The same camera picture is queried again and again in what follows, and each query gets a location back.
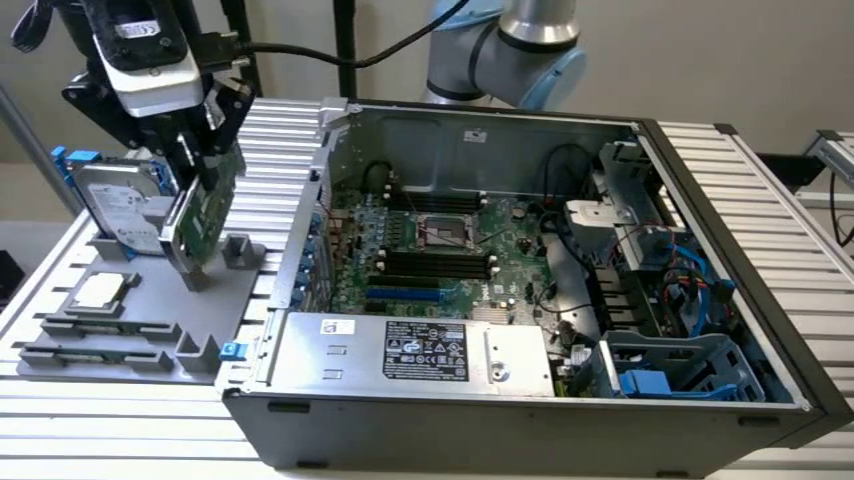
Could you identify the blue case latch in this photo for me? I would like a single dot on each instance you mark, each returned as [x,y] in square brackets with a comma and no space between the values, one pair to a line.
[231,351]

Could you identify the black thin pole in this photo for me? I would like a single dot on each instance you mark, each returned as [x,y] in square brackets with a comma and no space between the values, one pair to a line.
[245,75]

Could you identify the open black PC case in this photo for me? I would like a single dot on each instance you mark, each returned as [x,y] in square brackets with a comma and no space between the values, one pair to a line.
[507,430]

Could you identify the gray parts rack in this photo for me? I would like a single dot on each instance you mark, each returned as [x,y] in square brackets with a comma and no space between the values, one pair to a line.
[153,305]

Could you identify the blue expansion slot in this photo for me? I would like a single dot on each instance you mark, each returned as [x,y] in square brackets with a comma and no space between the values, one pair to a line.
[403,295]

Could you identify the green GPU card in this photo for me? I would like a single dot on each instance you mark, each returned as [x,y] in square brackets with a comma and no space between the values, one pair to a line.
[203,220]

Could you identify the black box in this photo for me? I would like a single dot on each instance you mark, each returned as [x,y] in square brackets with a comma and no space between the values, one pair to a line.
[9,275]

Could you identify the silver hard disk blue bracket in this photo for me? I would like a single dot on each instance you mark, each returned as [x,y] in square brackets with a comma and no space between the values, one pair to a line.
[116,200]

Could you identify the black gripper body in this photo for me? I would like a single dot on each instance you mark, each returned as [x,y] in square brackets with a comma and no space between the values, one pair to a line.
[181,125]

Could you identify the blue plastic disk bay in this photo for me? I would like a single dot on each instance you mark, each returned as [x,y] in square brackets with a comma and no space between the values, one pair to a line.
[707,360]

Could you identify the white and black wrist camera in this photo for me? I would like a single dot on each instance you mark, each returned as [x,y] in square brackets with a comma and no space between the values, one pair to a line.
[149,75]

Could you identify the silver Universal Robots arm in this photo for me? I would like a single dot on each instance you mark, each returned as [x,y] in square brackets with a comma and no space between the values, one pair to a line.
[469,55]

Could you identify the black RAM slot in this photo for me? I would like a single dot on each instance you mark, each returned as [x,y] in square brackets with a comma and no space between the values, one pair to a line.
[440,262]
[440,275]
[440,256]
[440,269]

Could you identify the black vertical pole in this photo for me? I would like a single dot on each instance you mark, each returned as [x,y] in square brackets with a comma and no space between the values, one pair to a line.
[347,50]

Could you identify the metal drive cage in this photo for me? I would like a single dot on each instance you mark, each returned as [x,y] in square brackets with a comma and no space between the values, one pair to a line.
[600,220]

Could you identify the black fan shroud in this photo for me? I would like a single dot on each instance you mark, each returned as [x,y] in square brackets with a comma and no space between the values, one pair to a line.
[620,300]

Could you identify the green RAM stick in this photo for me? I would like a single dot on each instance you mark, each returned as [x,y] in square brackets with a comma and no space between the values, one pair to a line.
[109,327]

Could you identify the green motherboard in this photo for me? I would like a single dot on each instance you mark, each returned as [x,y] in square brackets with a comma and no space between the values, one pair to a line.
[513,270]

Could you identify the silver CPU chip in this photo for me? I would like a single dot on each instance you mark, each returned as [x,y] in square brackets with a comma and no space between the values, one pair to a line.
[100,295]

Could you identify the black expansion slot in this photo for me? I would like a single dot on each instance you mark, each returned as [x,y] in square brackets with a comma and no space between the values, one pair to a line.
[403,281]

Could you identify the silver power supply unit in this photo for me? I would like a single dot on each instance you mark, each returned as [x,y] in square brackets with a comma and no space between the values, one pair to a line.
[373,355]

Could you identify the CPU socket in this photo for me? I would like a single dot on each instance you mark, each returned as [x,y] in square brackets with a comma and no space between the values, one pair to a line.
[445,231]

